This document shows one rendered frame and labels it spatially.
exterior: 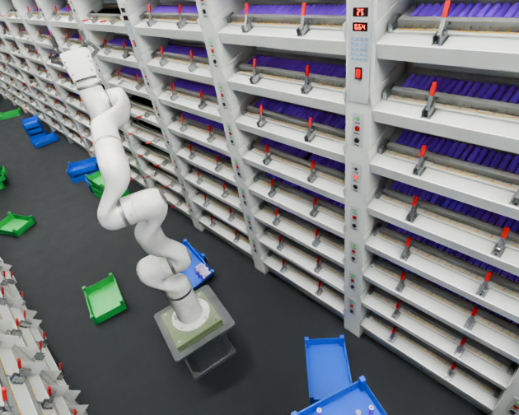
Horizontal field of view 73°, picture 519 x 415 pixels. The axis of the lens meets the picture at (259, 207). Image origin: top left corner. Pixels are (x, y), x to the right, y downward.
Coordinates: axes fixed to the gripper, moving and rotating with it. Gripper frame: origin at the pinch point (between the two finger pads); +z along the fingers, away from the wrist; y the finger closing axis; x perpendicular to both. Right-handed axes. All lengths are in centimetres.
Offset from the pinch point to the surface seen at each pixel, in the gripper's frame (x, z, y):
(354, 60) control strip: 54, -34, 77
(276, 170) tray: 4, -73, 60
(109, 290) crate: -79, -137, -50
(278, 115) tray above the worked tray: 6, -50, 66
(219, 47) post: -3, -17, 53
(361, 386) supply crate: 63, -145, 52
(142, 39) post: -66, 1, 28
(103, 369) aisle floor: -24, -153, -57
